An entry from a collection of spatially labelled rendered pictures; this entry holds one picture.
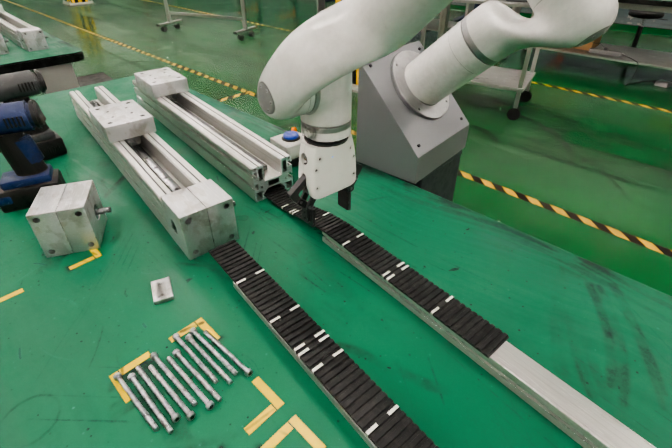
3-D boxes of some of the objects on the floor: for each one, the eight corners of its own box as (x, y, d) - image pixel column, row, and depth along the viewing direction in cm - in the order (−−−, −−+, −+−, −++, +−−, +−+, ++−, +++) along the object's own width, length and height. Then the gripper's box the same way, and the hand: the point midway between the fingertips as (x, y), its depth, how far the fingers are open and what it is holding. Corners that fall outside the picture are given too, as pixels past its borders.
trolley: (530, 101, 369) (564, -25, 315) (518, 121, 330) (554, -19, 275) (423, 83, 415) (436, -31, 360) (400, 98, 376) (411, -26, 321)
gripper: (350, 111, 76) (348, 191, 85) (269, 136, 66) (278, 223, 76) (378, 123, 71) (373, 207, 80) (296, 152, 61) (301, 243, 71)
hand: (327, 209), depth 77 cm, fingers open, 8 cm apart
